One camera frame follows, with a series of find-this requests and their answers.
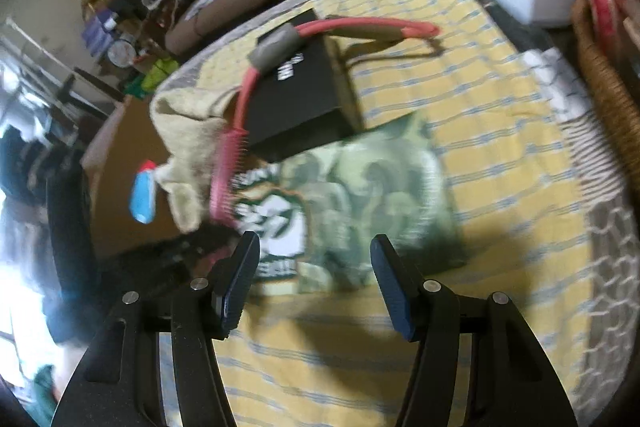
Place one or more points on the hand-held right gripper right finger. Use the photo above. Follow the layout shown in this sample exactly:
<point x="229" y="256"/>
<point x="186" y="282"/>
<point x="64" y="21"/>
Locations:
<point x="395" y="292"/>

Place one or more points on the green plastic bag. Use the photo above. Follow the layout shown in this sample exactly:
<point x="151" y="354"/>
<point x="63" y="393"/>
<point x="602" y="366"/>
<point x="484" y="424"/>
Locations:
<point x="155" y="74"/>

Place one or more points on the black office chair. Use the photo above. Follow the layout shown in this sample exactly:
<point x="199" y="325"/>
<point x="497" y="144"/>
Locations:
<point x="70" y="227"/>

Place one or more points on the blue cardboard box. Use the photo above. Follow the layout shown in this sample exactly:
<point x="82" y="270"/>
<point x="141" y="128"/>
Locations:
<point x="97" y="32"/>

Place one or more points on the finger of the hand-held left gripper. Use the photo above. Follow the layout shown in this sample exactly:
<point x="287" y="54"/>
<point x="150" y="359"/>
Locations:
<point x="212" y="237"/>

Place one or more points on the black box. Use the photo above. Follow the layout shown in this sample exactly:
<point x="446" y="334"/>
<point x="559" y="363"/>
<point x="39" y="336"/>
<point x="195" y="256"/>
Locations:
<point x="300" y="92"/>

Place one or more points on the round tin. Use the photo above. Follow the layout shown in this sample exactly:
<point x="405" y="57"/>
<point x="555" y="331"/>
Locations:
<point x="122" y="53"/>

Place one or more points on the yellow plaid cloth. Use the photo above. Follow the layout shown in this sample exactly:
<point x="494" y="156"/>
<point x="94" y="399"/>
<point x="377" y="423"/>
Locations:
<point x="500" y="132"/>

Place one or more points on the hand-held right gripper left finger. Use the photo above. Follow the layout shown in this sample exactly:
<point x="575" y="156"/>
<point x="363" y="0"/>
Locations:
<point x="235" y="287"/>

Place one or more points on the green wave-print packet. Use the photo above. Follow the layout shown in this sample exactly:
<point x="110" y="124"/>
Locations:
<point x="360" y="197"/>

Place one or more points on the pink glitter comb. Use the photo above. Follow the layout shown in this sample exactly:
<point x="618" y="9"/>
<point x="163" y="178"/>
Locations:
<point x="222" y="177"/>

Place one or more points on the wicker basket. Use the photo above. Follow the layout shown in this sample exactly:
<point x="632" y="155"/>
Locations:
<point x="610" y="97"/>

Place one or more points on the cream terry towel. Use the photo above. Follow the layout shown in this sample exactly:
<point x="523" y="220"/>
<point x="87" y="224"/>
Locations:
<point x="190" y="137"/>

